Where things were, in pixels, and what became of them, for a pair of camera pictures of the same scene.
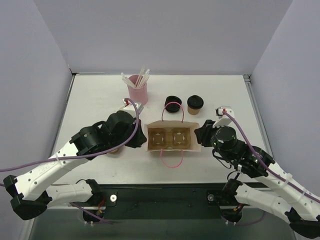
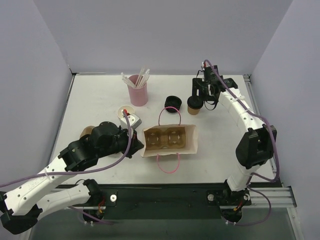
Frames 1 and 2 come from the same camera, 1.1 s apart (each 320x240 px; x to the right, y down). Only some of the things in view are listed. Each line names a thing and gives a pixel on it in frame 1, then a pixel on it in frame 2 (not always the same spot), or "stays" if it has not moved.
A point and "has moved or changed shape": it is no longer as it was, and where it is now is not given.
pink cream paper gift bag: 163,135 has moved or changed shape
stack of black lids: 173,107 stays
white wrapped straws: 141,79 stays
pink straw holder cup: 138,94 stays
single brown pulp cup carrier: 165,138 has moved or changed shape
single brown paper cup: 193,111 stays
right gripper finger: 202,135 → 209,87
